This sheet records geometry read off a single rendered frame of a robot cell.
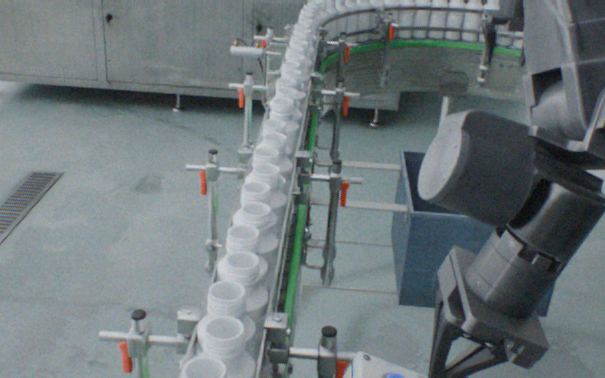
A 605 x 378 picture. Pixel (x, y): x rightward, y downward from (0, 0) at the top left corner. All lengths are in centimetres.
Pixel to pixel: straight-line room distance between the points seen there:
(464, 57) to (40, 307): 178
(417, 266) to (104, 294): 161
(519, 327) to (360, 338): 204
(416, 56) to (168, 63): 225
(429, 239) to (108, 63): 337
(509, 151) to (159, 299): 231
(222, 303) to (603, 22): 42
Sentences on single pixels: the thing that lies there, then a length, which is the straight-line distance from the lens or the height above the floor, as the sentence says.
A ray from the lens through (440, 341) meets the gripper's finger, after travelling 55.
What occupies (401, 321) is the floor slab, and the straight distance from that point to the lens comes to 266.
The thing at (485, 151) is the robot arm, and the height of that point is 139.
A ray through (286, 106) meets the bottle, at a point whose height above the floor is 116.
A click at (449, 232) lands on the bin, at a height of 91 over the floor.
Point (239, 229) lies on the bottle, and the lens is 82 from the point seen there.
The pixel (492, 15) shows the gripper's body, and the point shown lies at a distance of 138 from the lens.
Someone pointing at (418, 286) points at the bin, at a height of 78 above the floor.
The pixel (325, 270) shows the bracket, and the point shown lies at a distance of 123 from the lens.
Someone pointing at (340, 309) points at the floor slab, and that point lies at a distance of 268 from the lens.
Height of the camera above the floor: 157
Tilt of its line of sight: 26 degrees down
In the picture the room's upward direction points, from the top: 4 degrees clockwise
